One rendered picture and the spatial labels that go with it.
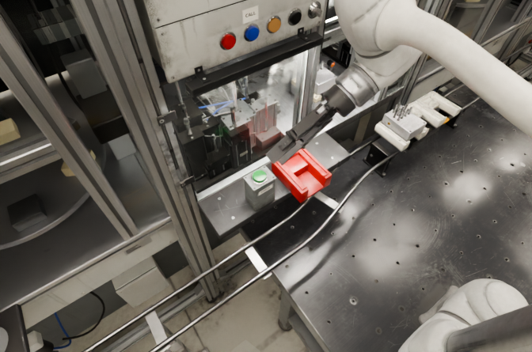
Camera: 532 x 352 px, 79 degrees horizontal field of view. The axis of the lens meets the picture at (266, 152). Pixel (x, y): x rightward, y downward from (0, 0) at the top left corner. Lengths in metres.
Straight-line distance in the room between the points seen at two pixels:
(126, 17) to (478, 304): 1.01
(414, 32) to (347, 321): 0.87
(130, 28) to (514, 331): 0.81
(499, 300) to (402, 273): 0.34
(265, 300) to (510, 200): 1.21
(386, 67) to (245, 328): 1.44
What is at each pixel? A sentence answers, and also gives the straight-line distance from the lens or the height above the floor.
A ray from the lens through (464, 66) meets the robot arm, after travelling 0.62.
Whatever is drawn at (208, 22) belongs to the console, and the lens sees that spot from 0.69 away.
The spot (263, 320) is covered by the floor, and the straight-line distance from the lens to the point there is 1.83.
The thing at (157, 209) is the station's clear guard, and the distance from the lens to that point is 1.02.
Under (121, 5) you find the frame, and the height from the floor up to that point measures 1.54.
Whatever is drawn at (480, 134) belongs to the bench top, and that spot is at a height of 0.68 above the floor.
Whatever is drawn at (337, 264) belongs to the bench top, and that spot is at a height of 0.68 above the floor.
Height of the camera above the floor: 1.79
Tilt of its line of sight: 50 degrees down
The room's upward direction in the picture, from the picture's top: straight up
